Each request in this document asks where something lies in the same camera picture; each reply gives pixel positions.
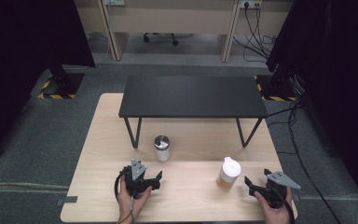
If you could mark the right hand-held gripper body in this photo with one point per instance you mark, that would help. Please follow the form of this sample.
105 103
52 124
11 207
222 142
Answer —
276 189

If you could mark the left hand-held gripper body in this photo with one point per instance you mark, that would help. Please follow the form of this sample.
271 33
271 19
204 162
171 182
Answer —
136 174

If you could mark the glass shaker with metal lid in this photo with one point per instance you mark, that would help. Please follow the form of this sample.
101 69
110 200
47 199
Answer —
162 148

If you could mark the black shelf with metal legs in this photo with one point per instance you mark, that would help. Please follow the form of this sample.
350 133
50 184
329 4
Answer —
192 96

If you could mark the person's right hand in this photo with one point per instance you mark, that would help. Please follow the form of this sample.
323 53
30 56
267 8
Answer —
276 214

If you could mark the person's left hand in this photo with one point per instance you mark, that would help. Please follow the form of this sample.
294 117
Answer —
127 203

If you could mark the grey floor tape strip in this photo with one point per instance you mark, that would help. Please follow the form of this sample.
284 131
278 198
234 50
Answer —
66 200

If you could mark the black stand base with hazard tape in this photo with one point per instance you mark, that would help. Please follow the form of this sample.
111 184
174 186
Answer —
62 84
276 90

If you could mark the black curtain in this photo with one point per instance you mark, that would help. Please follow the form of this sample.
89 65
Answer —
18 62
338 77

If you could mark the black office chair base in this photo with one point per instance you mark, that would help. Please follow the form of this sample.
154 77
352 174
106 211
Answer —
161 36

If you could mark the beige desk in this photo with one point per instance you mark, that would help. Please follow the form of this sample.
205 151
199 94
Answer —
167 18

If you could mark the white wall socket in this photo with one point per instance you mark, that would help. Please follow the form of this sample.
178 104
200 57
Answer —
114 2
250 3

